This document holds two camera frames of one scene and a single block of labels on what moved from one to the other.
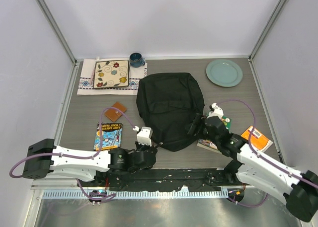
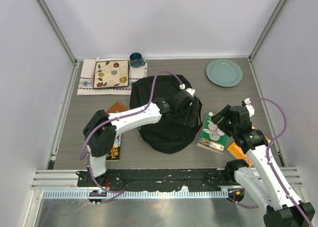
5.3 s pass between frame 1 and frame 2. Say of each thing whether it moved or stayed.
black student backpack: moved
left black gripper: moved
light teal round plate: stayed
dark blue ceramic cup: stayed
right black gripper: moved
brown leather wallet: stayed
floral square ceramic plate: stayed
